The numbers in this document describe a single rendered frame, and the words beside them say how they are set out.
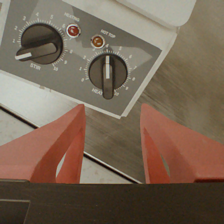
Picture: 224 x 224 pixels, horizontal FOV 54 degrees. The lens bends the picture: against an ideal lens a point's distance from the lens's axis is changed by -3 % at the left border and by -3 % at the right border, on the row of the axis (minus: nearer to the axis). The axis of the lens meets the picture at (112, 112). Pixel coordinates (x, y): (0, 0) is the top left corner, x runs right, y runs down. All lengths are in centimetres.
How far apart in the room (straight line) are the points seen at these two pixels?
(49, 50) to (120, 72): 6
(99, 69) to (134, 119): 9
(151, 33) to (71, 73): 7
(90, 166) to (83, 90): 9
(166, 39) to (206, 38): 11
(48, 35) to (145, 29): 7
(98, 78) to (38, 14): 7
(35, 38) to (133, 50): 7
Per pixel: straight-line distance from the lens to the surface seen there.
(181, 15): 17
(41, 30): 18
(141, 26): 18
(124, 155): 26
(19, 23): 19
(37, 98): 23
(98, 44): 18
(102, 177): 26
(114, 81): 19
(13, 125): 24
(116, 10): 18
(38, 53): 17
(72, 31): 17
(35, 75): 20
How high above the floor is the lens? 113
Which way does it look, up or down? 74 degrees down
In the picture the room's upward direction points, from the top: 123 degrees clockwise
